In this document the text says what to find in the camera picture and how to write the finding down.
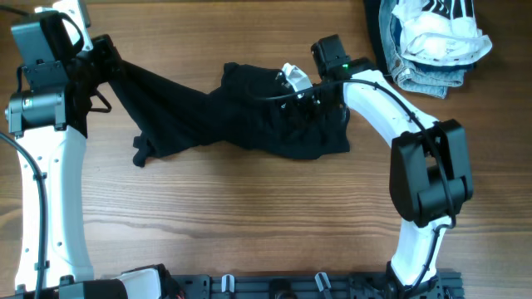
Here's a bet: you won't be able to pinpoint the black t-shirt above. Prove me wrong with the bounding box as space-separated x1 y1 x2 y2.
109 61 350 167

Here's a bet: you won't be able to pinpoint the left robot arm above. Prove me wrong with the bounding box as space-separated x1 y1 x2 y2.
2 1 180 298

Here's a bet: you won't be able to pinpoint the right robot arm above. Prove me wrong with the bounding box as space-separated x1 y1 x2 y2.
280 35 473 298

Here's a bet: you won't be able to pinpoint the black folded garment under jeans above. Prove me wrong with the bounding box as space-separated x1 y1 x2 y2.
362 0 392 81

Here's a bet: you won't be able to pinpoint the folded blue jeans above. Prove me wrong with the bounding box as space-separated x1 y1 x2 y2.
378 0 473 99

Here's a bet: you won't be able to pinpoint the white printed garment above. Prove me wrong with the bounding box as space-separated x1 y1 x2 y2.
392 0 493 66

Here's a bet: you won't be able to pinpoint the left black camera cable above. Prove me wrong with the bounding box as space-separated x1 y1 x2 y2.
0 3 49 299

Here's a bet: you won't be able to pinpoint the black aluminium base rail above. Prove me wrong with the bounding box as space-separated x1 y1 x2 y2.
165 272 465 299

